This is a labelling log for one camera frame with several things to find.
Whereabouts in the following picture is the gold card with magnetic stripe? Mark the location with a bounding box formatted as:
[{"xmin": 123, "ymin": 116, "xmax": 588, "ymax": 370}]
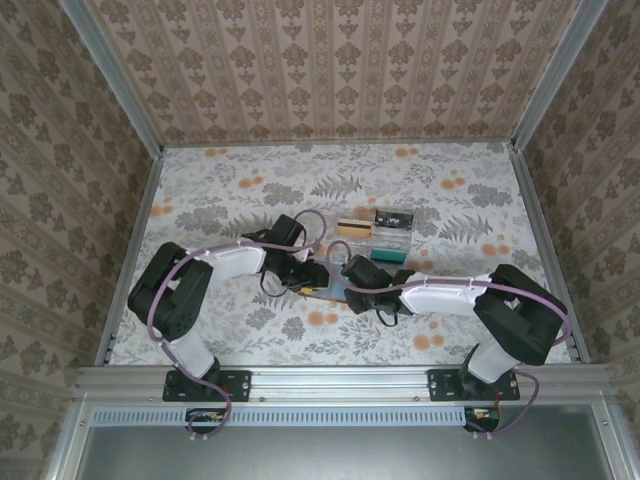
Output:
[{"xmin": 336, "ymin": 218, "xmax": 375, "ymax": 238}]

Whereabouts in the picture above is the clear acrylic card organizer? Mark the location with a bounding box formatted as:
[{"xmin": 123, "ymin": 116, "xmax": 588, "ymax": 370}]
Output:
[{"xmin": 333, "ymin": 207, "xmax": 416, "ymax": 266}]

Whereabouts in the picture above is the grey metal sheet panel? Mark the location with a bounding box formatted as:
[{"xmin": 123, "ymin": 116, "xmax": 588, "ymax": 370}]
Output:
[{"xmin": 74, "ymin": 424, "xmax": 614, "ymax": 480}]

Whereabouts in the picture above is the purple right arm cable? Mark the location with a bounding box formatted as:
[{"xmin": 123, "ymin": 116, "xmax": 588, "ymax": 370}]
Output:
[{"xmin": 324, "ymin": 239, "xmax": 574, "ymax": 441}]

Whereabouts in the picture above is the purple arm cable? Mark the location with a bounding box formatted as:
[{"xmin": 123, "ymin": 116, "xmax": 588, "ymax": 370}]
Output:
[
  {"xmin": 147, "ymin": 208, "xmax": 331, "ymax": 444},
  {"xmin": 324, "ymin": 239, "xmax": 574, "ymax": 441}
]

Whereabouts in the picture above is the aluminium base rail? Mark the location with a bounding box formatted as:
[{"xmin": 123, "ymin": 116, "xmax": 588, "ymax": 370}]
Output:
[{"xmin": 74, "ymin": 363, "xmax": 614, "ymax": 401}]

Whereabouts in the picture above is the grey slotted cable duct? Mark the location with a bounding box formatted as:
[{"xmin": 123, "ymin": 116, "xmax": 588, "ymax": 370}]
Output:
[{"xmin": 92, "ymin": 405, "xmax": 474, "ymax": 427}]

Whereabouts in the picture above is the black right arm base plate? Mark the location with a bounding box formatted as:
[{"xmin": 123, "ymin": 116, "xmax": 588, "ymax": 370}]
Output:
[{"xmin": 427, "ymin": 367, "xmax": 522, "ymax": 404}]

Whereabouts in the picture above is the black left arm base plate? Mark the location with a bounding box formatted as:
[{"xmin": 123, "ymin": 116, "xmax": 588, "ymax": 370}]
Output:
[{"xmin": 162, "ymin": 368, "xmax": 252, "ymax": 404}]

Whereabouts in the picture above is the thin aluminium wall rail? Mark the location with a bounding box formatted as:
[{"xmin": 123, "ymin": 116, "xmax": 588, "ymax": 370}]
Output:
[{"xmin": 162, "ymin": 141, "xmax": 514, "ymax": 149}]

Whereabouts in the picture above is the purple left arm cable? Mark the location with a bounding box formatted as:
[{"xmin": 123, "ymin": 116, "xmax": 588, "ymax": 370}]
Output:
[{"xmin": 147, "ymin": 208, "xmax": 331, "ymax": 444}]

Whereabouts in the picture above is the aluminium side rail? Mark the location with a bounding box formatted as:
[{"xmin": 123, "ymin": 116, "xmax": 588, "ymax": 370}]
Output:
[
  {"xmin": 507, "ymin": 144, "xmax": 592, "ymax": 364},
  {"xmin": 93, "ymin": 147, "xmax": 166, "ymax": 367}
]

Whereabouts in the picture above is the black connector bracket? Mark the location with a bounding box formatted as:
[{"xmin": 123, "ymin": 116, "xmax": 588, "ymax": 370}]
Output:
[
  {"xmin": 185, "ymin": 407, "xmax": 227, "ymax": 435},
  {"xmin": 462, "ymin": 405, "xmax": 502, "ymax": 434}
]

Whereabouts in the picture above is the aluminium corner post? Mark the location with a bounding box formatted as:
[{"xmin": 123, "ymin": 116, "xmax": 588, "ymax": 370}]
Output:
[
  {"xmin": 58, "ymin": 0, "xmax": 166, "ymax": 157},
  {"xmin": 509, "ymin": 0, "xmax": 609, "ymax": 151}
]

